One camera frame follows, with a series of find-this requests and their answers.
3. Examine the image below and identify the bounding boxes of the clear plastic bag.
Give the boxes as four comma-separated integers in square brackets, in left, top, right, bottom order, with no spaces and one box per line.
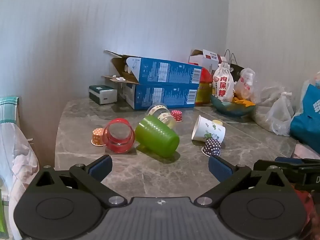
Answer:
[252,86,297,137]

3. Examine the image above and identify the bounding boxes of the blue cardboard box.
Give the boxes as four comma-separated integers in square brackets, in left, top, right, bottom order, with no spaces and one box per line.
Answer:
[101,75,201,110]
[103,50,203,85]

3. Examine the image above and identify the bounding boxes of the white plastic bag red print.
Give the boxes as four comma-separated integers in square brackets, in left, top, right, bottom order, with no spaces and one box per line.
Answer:
[234,68,257,101]

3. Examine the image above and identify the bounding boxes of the white and pink cloth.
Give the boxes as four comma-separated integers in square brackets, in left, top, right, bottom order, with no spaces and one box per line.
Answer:
[0,122,40,240]

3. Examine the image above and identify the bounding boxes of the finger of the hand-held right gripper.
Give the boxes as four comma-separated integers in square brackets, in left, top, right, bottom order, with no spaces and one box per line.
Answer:
[253,156,320,172]

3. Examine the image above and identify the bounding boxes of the clear printed plastic cup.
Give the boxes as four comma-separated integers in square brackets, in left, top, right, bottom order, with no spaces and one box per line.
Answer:
[146,103,177,129]

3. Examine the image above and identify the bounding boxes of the black paper bag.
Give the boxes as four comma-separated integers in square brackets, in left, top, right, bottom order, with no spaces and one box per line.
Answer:
[223,49,245,81]

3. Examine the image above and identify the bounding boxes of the red translucent plastic cup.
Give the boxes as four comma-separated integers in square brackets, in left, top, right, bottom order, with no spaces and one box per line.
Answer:
[102,118,136,154]

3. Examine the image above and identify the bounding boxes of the orange snack packets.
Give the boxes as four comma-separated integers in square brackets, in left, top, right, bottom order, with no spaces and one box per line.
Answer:
[232,92,256,107]

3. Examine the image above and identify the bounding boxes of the red and white carton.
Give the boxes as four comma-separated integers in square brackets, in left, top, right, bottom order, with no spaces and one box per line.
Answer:
[188,49,222,72]

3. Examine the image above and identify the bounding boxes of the green checked cloth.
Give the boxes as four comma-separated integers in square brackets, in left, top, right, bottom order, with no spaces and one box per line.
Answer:
[0,96,20,124]

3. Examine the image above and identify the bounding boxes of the white and green small box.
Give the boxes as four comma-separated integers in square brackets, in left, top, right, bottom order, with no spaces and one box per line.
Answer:
[88,85,118,106]

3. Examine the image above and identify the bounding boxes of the green plastic cup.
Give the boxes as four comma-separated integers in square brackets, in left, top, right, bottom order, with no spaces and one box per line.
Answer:
[135,115,180,159]

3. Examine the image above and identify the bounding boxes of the red polka-dot paper cup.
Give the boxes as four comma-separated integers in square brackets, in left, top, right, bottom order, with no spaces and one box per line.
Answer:
[170,110,183,122]

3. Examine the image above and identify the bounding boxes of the orange polka-dot paper cup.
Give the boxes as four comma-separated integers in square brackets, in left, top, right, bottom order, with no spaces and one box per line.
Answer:
[91,128,104,146]

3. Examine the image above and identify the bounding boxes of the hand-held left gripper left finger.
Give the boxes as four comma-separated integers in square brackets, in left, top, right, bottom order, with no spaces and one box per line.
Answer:
[30,155,128,207]

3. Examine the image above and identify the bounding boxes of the teal bowl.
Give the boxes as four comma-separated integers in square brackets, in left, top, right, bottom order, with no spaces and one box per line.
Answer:
[210,94,256,117]

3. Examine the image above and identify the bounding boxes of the white paper cup green print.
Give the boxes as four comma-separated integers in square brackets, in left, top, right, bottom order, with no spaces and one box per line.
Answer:
[191,115,226,143]

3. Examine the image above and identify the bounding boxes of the red and yellow package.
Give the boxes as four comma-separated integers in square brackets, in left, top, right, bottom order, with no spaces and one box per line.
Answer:
[194,67,214,106]

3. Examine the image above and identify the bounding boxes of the white drawstring pouch red print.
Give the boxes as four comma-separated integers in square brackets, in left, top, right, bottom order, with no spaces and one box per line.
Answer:
[212,63,235,103]

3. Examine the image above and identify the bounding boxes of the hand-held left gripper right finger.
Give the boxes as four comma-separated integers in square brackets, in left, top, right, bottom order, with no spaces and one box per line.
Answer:
[194,155,292,207]

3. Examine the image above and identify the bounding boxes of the dark blue polka-dot paper cup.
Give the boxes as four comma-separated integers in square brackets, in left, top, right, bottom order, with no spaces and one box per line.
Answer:
[201,138,223,157]

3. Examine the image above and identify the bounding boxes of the blue shopping bag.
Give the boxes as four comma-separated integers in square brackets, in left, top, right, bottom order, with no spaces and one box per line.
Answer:
[290,72,320,155]

